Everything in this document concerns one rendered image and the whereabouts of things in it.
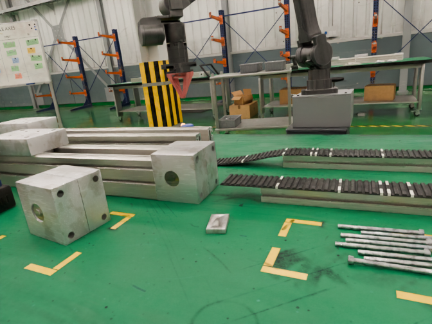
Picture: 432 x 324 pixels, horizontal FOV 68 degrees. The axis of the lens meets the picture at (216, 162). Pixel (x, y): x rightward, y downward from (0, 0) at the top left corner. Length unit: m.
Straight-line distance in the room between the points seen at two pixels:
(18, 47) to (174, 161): 5.94
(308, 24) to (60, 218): 0.93
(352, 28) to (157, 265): 7.95
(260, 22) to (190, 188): 8.10
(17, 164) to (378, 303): 0.79
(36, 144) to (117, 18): 10.07
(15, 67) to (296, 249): 6.25
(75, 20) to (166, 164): 11.42
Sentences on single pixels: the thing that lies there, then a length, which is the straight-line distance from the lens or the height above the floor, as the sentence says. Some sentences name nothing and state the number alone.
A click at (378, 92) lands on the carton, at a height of 0.34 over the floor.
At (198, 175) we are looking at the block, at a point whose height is 0.83.
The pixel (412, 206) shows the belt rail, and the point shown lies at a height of 0.79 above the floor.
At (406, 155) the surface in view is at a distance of 0.73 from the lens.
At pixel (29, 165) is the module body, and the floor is 0.84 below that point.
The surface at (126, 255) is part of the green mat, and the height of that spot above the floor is 0.78.
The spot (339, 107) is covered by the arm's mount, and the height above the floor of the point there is 0.85.
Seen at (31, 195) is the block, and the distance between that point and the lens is 0.58.
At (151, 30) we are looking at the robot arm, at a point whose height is 1.12.
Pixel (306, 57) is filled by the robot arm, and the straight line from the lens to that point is 1.16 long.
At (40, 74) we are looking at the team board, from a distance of 6.28.
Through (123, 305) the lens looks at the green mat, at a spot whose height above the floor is 0.78.
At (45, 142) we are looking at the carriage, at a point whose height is 0.89.
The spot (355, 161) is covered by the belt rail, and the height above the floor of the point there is 0.80.
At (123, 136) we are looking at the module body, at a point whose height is 0.86.
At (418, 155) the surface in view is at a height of 0.81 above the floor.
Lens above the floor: 1.03
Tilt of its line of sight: 17 degrees down
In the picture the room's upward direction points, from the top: 6 degrees counter-clockwise
